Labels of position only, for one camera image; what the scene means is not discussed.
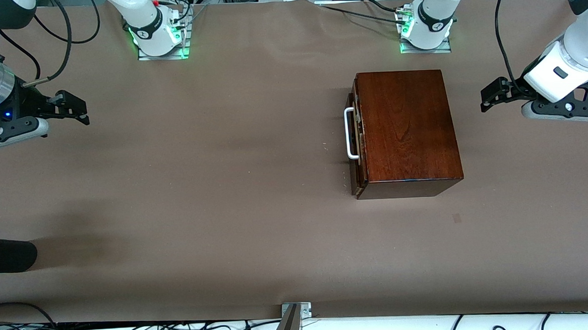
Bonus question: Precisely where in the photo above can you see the white drawer handle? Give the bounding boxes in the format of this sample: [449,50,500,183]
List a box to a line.
[344,106,361,161]

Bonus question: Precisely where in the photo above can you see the wooden drawer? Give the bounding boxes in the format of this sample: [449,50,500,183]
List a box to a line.
[346,79,370,195]

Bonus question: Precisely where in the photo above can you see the dark brown wooden cabinet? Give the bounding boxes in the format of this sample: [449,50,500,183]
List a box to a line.
[352,68,465,200]

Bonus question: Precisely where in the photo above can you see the brown paper table cover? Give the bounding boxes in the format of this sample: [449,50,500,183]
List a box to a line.
[0,0,588,330]

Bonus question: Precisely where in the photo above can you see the black cylinder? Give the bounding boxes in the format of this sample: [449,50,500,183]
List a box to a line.
[0,235,39,274]

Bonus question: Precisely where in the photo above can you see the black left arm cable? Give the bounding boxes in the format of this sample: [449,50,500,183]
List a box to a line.
[493,0,526,95]

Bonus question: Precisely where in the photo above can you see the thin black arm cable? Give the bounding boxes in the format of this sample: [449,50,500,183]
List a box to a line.
[0,26,42,83]

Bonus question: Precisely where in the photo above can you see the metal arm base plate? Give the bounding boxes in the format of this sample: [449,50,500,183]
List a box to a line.
[399,38,452,55]
[137,43,191,62]

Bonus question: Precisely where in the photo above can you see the short black table cable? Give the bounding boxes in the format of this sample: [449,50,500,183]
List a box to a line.
[361,0,402,15]

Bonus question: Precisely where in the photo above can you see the long black table cable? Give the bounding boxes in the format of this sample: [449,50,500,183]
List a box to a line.
[312,0,407,26]

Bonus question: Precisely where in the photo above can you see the black arched floor cable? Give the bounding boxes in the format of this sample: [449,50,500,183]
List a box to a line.
[0,300,59,330]

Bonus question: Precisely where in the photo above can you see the silver metal corner bracket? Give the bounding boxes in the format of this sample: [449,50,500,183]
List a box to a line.
[280,301,313,321]

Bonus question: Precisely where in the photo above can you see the dark aluminium profile post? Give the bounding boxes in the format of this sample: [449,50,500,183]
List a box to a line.
[267,304,302,330]

